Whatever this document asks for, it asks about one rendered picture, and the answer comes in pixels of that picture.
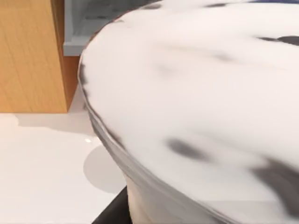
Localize wooden cupboard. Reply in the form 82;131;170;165
0;0;82;114

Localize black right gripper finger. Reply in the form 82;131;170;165
91;186;132;224

